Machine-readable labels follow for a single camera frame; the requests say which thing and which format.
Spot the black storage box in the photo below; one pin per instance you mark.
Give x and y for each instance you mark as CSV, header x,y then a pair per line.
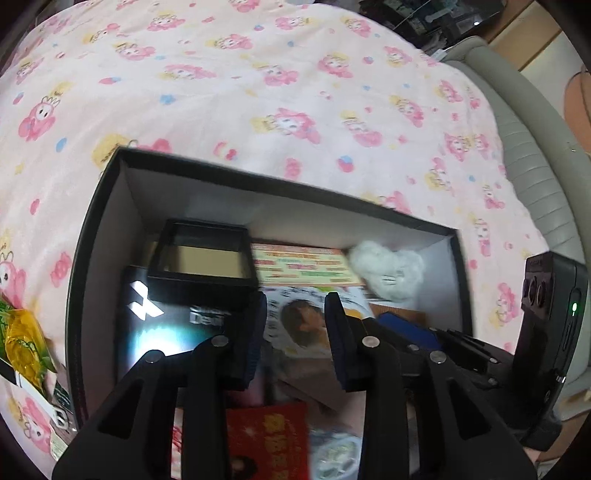
x,y
300,217

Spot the cartoon girl sticker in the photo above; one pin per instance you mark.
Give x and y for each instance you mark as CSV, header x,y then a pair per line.
x,y
295,314

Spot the small black lidded case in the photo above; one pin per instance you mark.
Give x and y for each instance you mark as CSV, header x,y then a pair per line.
x,y
159,281

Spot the black device box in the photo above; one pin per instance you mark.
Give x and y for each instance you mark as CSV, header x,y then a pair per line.
x,y
152,332

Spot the red envelope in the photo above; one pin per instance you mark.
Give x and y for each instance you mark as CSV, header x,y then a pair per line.
x,y
272,438

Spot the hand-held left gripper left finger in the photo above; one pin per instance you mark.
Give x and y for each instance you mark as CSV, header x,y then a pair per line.
x,y
256,341

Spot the green yellow snack packet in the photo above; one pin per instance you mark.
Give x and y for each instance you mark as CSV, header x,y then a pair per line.
x,y
23,341

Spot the white plush toy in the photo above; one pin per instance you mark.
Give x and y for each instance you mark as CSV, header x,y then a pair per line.
x,y
383,263

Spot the grey padded headboard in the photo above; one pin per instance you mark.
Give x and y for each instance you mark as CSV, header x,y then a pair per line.
x,y
531,161

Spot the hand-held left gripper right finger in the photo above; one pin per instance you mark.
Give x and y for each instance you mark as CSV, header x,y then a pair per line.
x,y
334,341

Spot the dark clutter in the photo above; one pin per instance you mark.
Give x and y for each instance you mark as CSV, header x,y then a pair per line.
x,y
415,18

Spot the pink printed blanket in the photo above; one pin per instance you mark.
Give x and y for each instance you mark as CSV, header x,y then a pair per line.
x,y
231,92

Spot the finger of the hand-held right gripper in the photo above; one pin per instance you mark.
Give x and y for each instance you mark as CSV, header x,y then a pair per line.
x,y
411,332
471,355

